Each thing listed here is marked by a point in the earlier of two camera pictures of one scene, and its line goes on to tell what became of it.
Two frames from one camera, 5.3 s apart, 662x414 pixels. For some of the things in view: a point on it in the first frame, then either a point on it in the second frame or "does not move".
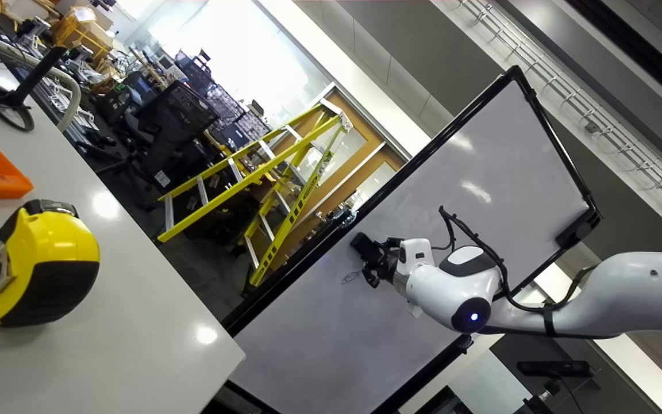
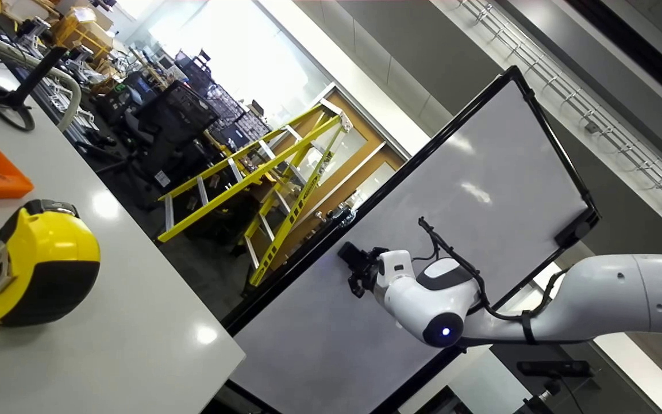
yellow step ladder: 289,162 does not move
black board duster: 364,247 to 352,254
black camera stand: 9,102 does not move
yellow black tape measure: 43,265 does not move
